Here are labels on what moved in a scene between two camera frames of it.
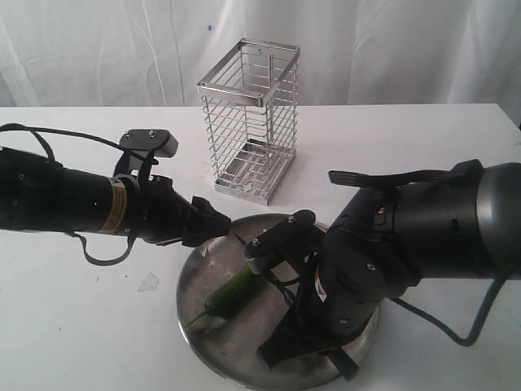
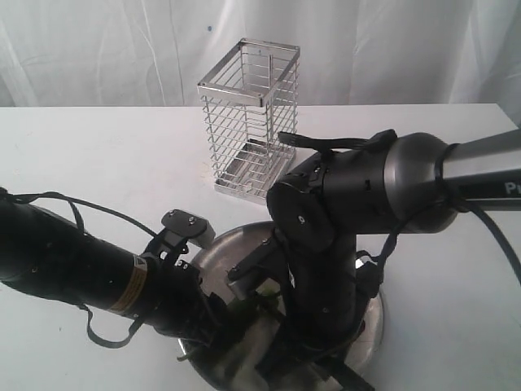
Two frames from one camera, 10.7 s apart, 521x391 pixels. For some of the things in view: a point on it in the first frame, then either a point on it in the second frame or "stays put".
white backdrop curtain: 95,54 stays put
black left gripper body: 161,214 to 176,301
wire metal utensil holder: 249,103 stays put
